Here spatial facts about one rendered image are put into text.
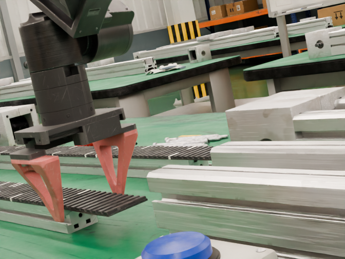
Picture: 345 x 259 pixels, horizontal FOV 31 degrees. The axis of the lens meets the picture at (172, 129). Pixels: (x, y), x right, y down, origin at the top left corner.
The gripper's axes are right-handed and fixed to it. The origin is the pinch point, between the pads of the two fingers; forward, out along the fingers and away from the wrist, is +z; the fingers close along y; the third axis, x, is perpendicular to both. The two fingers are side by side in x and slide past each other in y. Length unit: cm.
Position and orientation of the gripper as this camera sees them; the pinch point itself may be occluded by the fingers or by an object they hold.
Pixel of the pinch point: (89, 201)
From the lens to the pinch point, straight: 67.7
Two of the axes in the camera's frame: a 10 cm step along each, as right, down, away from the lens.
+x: -6.5, 0.1, 7.6
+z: 2.1, 9.7, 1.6
